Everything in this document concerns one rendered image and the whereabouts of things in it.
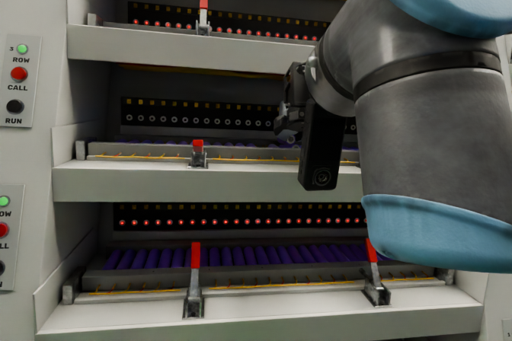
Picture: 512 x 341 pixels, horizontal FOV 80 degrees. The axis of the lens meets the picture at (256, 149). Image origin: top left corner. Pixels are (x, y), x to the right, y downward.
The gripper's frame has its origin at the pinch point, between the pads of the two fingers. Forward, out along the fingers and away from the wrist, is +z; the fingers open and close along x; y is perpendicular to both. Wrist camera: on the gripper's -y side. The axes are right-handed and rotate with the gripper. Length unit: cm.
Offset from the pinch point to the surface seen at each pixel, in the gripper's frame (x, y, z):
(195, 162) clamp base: 15.9, -5.1, -4.3
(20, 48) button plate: 38.1, 8.4, -9.1
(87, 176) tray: 29.3, -7.6, -7.3
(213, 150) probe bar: 13.2, -3.0, -3.2
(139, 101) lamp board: 26.7, 8.0, 7.6
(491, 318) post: -28.2, -28.0, -6.8
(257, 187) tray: 7.2, -8.9, -7.0
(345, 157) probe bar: -8.4, -3.6, -3.0
